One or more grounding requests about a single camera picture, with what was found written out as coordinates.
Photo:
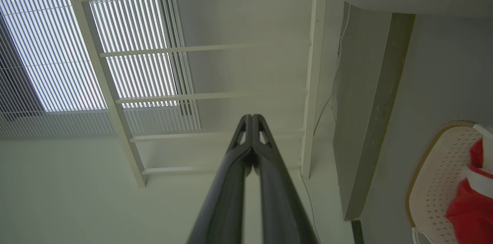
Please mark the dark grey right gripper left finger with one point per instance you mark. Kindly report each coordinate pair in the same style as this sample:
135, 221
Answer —
227, 198

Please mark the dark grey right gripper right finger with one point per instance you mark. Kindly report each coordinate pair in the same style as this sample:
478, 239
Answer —
281, 205

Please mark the cream perforated laundry basket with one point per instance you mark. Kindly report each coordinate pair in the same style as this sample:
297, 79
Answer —
435, 182

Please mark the black baseboard strip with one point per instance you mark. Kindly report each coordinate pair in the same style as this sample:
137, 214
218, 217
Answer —
357, 234

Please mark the grey raised floor step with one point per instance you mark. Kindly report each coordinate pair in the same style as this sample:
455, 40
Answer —
362, 101

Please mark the red and white garment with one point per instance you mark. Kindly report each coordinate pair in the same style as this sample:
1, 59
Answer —
472, 213

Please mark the white window blinds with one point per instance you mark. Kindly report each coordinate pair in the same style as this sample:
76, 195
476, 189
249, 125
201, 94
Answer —
50, 44

